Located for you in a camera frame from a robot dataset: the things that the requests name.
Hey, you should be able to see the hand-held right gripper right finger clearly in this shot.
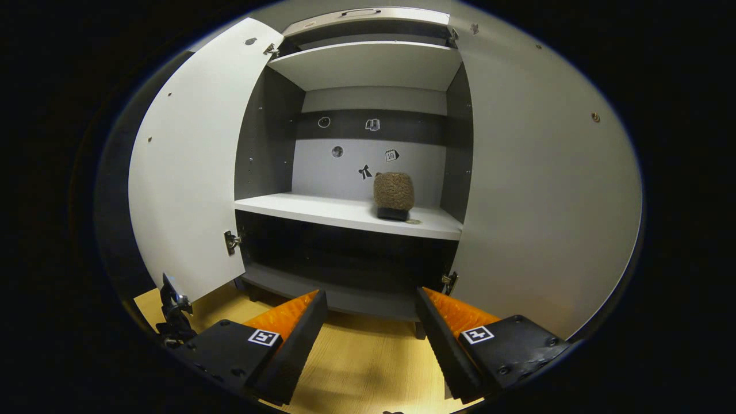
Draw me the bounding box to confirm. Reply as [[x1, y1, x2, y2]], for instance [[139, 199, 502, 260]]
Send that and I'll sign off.
[[415, 286, 571, 403]]

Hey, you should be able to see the white shoe cabinet door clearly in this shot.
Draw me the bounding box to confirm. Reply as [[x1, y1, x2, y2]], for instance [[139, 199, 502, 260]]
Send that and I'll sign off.
[[128, 17, 285, 302], [448, 11, 643, 340]]

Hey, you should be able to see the white shoe cabinet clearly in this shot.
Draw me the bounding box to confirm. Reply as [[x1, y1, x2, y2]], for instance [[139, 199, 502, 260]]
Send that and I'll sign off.
[[233, 7, 475, 337]]

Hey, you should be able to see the brown shoe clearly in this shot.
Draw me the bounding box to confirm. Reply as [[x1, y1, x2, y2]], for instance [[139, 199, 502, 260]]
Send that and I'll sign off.
[[373, 171, 415, 221]]

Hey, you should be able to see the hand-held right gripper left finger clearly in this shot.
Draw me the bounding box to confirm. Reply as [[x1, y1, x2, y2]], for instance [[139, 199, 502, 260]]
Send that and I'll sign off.
[[172, 289, 328, 405]]

